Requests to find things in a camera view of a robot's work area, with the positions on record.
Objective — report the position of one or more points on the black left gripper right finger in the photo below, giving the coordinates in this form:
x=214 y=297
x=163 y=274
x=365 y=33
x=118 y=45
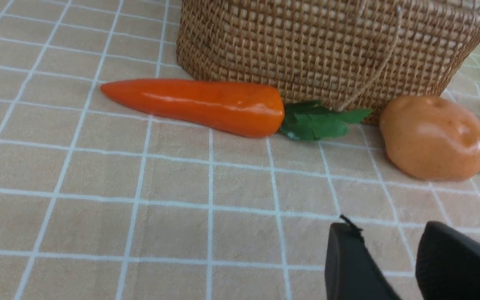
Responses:
x=447 y=264

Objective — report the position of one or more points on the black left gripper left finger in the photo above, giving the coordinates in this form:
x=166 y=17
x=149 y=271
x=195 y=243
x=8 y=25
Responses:
x=350 y=271

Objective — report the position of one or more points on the tan toy potato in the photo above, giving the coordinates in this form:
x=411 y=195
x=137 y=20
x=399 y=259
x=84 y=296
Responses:
x=431 y=138

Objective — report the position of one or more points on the orange toy carrot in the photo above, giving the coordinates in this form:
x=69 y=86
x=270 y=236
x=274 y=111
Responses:
x=246 y=109

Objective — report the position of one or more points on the woven rattan basket green lining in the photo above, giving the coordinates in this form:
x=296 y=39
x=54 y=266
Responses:
x=347 y=53

